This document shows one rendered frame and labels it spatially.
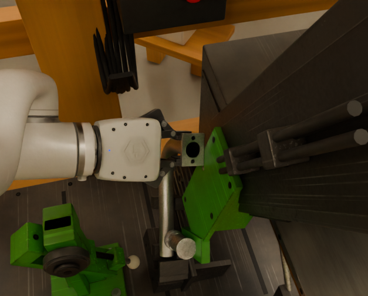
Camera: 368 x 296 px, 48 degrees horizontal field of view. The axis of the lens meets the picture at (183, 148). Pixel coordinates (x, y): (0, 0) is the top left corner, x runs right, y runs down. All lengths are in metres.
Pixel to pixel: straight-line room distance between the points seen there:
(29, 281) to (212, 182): 0.49
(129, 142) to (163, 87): 1.88
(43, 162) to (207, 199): 0.27
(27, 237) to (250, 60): 0.51
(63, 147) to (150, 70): 2.04
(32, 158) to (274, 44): 0.51
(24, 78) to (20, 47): 0.41
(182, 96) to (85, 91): 1.58
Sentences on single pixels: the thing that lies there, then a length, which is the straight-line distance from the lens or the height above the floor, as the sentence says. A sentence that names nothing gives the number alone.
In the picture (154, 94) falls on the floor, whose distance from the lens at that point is 2.48.
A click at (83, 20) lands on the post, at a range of 0.81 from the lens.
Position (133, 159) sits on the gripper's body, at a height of 1.25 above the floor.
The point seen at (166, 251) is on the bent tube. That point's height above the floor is 0.99.
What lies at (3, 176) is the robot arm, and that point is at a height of 1.42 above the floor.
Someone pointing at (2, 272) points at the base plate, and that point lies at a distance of 1.02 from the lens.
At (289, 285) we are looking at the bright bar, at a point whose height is 1.02.
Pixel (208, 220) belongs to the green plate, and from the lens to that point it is 0.70.
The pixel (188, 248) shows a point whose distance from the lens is 0.76.
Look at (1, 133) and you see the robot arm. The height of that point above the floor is 1.43.
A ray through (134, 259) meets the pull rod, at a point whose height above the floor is 0.96.
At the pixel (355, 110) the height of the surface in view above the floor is 1.60.
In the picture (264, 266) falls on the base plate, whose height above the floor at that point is 0.90.
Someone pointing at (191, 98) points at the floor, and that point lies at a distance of 2.45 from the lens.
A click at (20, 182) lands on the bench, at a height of 0.88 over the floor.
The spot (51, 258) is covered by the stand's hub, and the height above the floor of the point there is 1.15.
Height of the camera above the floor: 1.78
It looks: 53 degrees down
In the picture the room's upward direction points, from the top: straight up
